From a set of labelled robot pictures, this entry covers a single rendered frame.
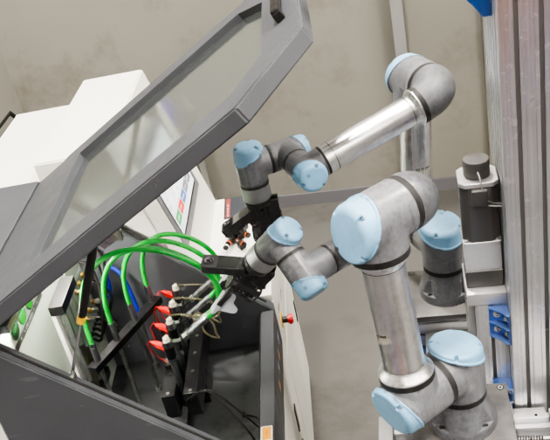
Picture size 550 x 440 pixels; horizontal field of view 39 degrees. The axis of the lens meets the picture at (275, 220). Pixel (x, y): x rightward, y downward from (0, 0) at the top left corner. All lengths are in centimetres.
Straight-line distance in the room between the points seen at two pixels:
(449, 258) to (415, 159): 28
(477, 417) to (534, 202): 48
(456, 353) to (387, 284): 28
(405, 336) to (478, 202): 37
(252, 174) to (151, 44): 280
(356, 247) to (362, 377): 217
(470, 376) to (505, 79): 62
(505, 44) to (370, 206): 40
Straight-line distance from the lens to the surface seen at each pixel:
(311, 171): 183
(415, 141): 212
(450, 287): 218
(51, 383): 181
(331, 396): 351
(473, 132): 474
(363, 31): 448
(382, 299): 151
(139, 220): 235
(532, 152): 165
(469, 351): 171
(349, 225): 143
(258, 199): 198
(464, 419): 180
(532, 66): 157
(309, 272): 179
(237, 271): 191
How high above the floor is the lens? 238
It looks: 29 degrees down
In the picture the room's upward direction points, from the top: 12 degrees counter-clockwise
